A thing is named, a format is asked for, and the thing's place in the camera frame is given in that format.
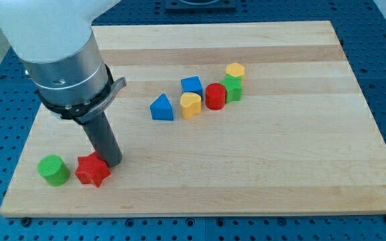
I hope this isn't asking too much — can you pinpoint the wooden board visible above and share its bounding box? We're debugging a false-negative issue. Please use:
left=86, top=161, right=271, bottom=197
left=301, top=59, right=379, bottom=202
left=0, top=21, right=386, bottom=218

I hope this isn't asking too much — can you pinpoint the green cylinder block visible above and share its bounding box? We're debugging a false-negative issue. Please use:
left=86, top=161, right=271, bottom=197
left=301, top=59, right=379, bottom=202
left=38, top=155, right=70, bottom=187

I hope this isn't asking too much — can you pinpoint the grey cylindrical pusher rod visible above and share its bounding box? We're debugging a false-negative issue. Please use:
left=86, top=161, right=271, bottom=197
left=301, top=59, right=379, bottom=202
left=82, top=112, right=123, bottom=167

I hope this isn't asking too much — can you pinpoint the blue triangle block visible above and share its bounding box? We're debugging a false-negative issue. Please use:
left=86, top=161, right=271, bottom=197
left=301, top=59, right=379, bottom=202
left=150, top=94, right=174, bottom=121

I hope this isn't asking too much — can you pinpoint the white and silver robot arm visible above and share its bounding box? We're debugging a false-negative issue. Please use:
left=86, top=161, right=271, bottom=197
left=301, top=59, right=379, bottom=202
left=0, top=0, right=126, bottom=167

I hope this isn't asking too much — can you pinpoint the blue cube block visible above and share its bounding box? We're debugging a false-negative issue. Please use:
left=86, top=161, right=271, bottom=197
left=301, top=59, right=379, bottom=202
left=180, top=76, right=203, bottom=97

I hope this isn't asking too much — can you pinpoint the yellow hexagon block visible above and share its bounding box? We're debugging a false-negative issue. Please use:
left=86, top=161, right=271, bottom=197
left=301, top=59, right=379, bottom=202
left=225, top=62, right=246, bottom=84

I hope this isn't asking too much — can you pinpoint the yellow heart block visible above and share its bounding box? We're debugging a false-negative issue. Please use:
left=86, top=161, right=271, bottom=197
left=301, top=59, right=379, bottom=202
left=180, top=92, right=202, bottom=119

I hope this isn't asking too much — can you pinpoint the green star block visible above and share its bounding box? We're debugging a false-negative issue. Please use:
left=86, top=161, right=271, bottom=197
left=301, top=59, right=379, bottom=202
left=220, top=74, right=243, bottom=103

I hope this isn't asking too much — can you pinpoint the black clamp ring with lever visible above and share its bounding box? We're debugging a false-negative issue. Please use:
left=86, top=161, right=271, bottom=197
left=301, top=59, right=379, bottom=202
left=37, top=65, right=127, bottom=125

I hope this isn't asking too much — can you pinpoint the red star block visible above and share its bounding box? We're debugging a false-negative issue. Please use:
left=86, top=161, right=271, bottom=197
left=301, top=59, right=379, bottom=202
left=75, top=152, right=111, bottom=187

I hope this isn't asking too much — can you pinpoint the red cylinder block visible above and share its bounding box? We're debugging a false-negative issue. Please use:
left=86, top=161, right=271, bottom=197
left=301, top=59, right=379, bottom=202
left=205, top=83, right=226, bottom=110

